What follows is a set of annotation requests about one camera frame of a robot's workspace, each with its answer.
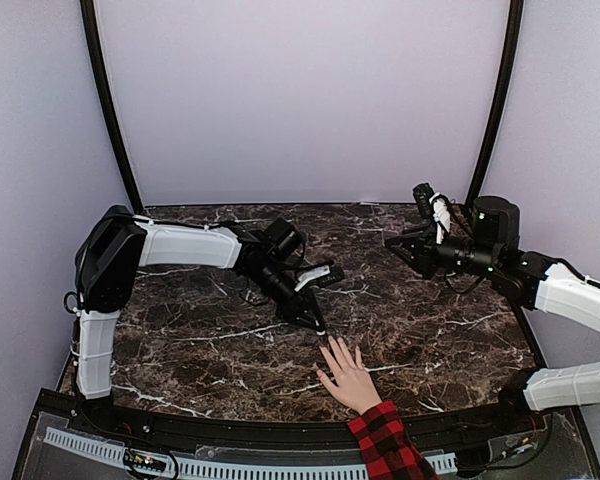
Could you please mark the black right frame post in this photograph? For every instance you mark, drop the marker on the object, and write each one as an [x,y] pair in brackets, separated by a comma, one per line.
[501,89]

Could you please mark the black left frame post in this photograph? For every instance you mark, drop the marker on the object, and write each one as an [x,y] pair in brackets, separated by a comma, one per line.
[99,70]

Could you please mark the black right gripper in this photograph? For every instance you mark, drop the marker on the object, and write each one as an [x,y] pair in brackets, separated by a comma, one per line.
[424,243]

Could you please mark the grey slotted cable duct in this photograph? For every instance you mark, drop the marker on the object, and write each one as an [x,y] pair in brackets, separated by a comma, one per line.
[209,462]

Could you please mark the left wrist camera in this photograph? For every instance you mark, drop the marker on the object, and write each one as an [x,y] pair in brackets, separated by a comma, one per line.
[321,275]

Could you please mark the red plaid sleeve forearm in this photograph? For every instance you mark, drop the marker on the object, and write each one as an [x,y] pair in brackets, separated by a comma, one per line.
[385,447]

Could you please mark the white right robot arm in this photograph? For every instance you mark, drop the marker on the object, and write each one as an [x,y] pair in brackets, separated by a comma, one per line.
[489,250]

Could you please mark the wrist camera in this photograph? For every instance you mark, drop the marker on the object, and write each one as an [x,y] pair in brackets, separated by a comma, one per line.
[432,207]
[321,275]

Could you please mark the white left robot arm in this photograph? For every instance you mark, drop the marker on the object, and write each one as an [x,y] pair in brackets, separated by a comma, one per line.
[120,243]

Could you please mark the person's bare hand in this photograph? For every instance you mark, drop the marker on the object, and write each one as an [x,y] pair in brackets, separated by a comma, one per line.
[348,381]

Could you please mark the small green circuit board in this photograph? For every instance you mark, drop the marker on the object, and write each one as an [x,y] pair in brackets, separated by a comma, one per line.
[146,465]

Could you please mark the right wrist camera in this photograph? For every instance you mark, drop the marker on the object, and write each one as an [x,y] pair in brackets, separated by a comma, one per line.
[432,207]

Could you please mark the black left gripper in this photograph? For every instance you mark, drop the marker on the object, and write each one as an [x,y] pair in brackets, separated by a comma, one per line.
[294,311]

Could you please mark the black frame post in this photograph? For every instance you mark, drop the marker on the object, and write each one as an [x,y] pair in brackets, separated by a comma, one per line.
[99,70]
[501,89]

